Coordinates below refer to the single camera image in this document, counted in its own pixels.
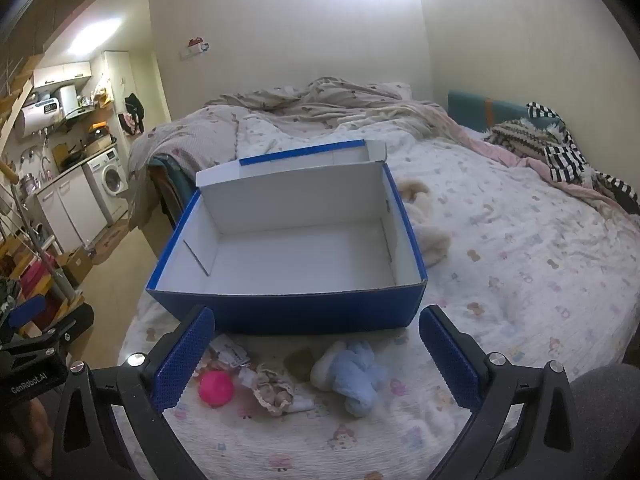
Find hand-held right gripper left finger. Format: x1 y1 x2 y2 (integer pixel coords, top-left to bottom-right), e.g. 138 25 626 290
50 305 217 480

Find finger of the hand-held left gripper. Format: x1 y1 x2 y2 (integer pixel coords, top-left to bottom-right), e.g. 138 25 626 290
7 294 48 330
27 304 96 351

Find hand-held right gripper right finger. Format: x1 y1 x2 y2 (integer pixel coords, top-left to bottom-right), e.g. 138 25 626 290
419 305 583 480

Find pink ball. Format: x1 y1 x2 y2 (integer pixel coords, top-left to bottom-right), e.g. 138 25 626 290
198 371 235 407

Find white and blue plush toy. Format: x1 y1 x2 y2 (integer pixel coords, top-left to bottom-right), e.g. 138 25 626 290
310 340 390 417

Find beige lace doll dress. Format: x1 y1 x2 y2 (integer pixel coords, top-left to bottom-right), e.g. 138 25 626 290
240 362 316 416

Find blue cardboard box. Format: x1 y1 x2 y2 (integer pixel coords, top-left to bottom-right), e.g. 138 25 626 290
145 139 429 336

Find red bag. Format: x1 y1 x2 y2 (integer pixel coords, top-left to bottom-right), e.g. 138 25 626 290
20 260 53 301

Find white paper packet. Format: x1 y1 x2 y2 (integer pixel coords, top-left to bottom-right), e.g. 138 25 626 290
207 335 253 368

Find white floor cabinet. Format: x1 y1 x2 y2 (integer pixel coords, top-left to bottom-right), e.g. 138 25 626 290
35 165 108 253

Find white printed bed quilt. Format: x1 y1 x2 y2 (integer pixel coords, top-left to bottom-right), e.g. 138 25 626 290
117 105 640 480

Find cream plush toy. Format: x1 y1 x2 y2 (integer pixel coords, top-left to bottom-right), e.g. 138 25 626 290
397 178 451 267

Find white washing machine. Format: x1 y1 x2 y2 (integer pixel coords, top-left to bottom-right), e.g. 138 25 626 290
82 147 130 221

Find person's leg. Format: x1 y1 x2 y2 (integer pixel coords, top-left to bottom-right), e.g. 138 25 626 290
570 362 640 480

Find teal cloth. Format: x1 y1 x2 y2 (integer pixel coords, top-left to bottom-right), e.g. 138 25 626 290
150 157 195 231

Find white water heater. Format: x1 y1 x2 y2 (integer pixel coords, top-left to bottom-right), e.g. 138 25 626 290
12 99 66 141

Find pink blanket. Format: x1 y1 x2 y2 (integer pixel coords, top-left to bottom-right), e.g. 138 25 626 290
440 110 640 216

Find dark hanging clothes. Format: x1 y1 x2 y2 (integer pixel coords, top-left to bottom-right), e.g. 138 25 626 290
124 92 146 133

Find black and white striped garment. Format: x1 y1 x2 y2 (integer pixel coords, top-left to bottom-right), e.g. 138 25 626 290
525 101 640 196

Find beige knit blanket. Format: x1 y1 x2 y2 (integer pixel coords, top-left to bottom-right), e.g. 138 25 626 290
487 119 561 153

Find teal pillow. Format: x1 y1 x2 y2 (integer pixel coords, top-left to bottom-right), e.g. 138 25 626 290
447 91 551 133

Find beige patterned duvet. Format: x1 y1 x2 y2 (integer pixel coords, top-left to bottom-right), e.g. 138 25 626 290
127 77 451 221

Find white wall cabinet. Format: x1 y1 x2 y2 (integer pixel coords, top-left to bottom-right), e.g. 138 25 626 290
32 61 93 90

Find wall socket with plug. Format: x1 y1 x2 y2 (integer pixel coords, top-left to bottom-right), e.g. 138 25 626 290
180 36 211 59

